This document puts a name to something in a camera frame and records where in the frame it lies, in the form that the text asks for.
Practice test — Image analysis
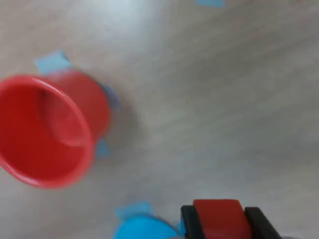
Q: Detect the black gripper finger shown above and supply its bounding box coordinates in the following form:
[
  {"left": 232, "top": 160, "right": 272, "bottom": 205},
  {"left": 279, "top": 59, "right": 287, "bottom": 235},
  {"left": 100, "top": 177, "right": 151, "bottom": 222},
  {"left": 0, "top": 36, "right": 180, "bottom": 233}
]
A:
[
  {"left": 180, "top": 204, "right": 207, "bottom": 239},
  {"left": 244, "top": 206, "right": 282, "bottom": 239}
]

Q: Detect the red cube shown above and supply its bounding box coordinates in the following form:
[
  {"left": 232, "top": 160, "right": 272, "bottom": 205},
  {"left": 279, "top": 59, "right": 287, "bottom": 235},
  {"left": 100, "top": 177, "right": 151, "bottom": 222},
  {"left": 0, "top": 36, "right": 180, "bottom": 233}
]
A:
[{"left": 193, "top": 199, "right": 253, "bottom": 239}]

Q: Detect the blue plastic cup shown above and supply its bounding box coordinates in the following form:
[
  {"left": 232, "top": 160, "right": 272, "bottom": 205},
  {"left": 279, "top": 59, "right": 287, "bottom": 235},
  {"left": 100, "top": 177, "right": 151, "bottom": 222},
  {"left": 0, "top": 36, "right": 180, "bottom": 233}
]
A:
[{"left": 113, "top": 215, "right": 182, "bottom": 239}]

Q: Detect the blue tape piece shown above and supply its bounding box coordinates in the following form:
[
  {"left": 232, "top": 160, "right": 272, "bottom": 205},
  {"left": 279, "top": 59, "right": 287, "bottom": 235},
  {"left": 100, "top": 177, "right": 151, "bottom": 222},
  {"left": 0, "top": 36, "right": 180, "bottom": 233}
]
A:
[
  {"left": 99, "top": 84, "right": 122, "bottom": 112},
  {"left": 34, "top": 49, "right": 73, "bottom": 75},
  {"left": 194, "top": 0, "right": 226, "bottom": 8},
  {"left": 95, "top": 138, "right": 112, "bottom": 159}
]

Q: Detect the red plastic cup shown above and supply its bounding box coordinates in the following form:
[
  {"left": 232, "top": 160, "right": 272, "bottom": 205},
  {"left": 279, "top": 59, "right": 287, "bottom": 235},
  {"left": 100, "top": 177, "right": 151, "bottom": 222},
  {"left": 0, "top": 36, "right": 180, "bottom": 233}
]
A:
[{"left": 0, "top": 71, "right": 112, "bottom": 190}]

